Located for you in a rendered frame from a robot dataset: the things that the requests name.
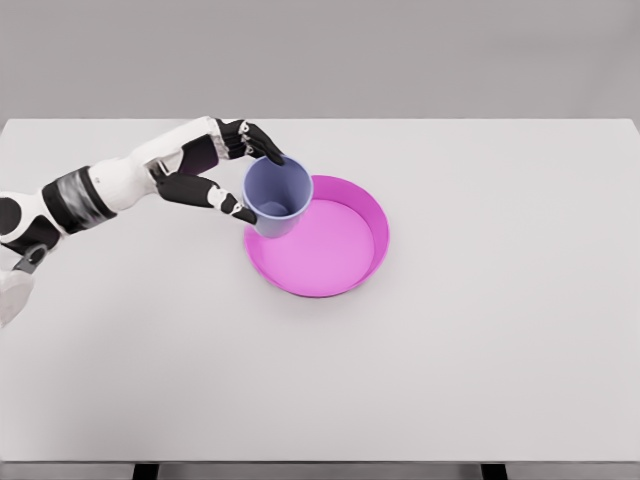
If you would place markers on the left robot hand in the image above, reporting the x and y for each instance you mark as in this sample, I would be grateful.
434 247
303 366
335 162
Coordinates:
170 145

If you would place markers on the blue-grey plastic cup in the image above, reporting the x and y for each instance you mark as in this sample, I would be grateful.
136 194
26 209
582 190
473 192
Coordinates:
276 195

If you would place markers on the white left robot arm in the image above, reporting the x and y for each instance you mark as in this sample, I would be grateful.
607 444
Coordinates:
85 192

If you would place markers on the pink round plate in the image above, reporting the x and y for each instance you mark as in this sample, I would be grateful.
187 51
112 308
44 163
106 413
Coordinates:
325 250

